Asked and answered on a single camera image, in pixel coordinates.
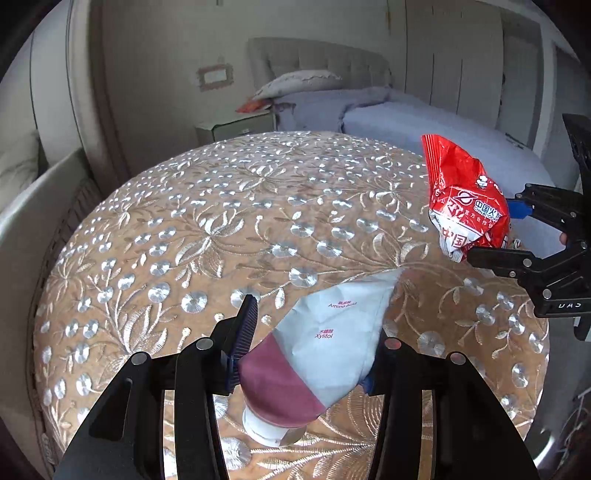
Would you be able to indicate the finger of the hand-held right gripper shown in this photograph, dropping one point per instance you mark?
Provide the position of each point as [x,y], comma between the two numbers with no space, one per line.
[508,261]
[554,207]

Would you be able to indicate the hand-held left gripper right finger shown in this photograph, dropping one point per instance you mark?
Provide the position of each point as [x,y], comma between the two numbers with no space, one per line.
[388,369]

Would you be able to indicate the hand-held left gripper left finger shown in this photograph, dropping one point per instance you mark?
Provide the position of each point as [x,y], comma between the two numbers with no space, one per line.
[247,323]

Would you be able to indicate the white and maroon toothpaste tube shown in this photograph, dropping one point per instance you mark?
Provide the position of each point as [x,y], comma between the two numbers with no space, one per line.
[323,341]

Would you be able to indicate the red snack packet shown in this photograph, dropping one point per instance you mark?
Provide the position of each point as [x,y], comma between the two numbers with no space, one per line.
[461,194]

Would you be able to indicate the person's right hand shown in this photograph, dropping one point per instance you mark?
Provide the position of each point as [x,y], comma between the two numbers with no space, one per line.
[563,239]

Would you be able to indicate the small dark patterned object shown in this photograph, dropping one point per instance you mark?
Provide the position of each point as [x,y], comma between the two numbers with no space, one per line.
[515,141]

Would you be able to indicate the table with embroidered beige tablecloth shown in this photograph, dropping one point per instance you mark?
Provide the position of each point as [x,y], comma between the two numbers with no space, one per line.
[231,221]

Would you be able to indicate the white bedspread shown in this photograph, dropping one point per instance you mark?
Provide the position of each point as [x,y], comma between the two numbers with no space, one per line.
[406,124]

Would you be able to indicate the cream built-in wardrobe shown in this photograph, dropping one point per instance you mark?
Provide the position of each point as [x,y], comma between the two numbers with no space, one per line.
[471,60]

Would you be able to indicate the white nightstand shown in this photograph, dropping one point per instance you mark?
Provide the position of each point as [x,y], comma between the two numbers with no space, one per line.
[231,127]

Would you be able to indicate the red patterned cloth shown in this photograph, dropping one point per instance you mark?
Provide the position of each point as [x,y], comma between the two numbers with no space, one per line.
[251,106]

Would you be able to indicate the lavender quilt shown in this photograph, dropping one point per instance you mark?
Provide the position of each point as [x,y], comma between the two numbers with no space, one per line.
[323,108]

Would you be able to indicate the frilled beige pillow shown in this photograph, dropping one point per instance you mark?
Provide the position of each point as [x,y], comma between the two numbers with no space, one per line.
[295,83]

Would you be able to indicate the white armchair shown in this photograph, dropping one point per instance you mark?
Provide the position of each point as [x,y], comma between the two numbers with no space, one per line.
[32,198]

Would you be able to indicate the beige upholstered bed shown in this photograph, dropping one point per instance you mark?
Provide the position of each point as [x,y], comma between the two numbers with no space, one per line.
[323,57]

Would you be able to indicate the framed wall switch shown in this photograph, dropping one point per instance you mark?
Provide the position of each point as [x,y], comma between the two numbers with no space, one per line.
[213,76]

